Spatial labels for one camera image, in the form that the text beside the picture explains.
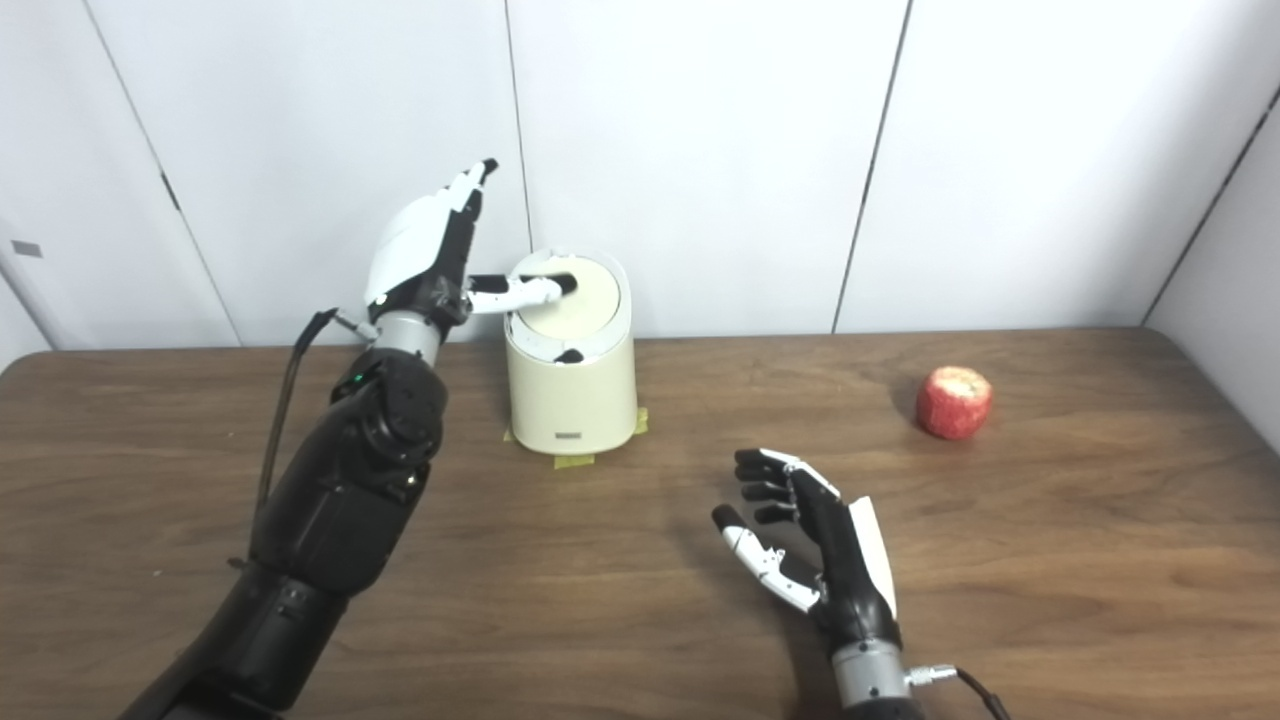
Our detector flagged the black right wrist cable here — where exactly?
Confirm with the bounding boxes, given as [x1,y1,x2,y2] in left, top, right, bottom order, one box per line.
[905,663,1011,720]

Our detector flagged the red apple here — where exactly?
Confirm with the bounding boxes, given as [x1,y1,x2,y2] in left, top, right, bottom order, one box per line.
[916,366,994,441]

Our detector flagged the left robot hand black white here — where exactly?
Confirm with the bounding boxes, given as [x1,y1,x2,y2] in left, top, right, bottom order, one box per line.
[362,158,579,331]

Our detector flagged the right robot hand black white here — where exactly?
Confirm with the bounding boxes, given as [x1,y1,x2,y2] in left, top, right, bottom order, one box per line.
[711,448,901,653]

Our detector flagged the cream-colored bin body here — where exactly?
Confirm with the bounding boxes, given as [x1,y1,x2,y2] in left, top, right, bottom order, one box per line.
[503,249,639,457]

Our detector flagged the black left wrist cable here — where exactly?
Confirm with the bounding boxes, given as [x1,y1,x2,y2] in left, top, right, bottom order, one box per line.
[228,308,379,571]

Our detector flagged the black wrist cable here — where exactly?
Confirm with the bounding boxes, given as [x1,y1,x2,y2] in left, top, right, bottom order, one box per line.
[905,663,1011,720]
[228,308,379,571]

